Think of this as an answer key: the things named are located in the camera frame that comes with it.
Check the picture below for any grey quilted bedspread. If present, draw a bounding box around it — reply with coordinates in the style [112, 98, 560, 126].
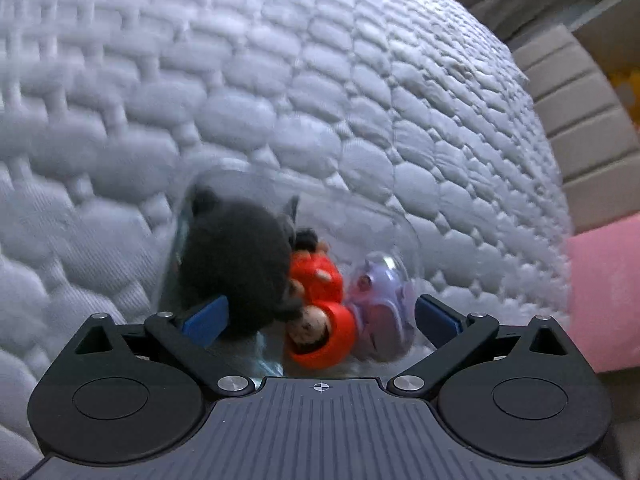
[0, 0, 574, 467]

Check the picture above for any black plush toy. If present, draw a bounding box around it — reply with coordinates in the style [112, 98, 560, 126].
[177, 187, 306, 342]

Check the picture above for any pink cushion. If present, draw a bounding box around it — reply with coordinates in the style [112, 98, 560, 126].
[567, 220, 640, 374]

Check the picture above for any yellow toy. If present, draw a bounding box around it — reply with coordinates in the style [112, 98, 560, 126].
[607, 67, 640, 128]

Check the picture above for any clear purple capsule toy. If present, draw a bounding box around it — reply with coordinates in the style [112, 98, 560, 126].
[347, 255, 419, 362]

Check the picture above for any beige padded headboard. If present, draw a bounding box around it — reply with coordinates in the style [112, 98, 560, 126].
[465, 0, 640, 236]

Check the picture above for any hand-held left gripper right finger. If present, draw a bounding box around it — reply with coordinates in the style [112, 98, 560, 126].
[389, 294, 571, 402]

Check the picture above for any red hooded toy figure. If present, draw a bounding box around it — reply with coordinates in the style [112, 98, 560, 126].
[284, 230, 359, 372]

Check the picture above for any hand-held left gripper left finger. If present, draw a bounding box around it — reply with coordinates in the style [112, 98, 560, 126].
[74, 295, 256, 400]

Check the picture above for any clear glass divided container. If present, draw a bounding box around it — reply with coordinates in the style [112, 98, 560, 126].
[155, 160, 426, 379]

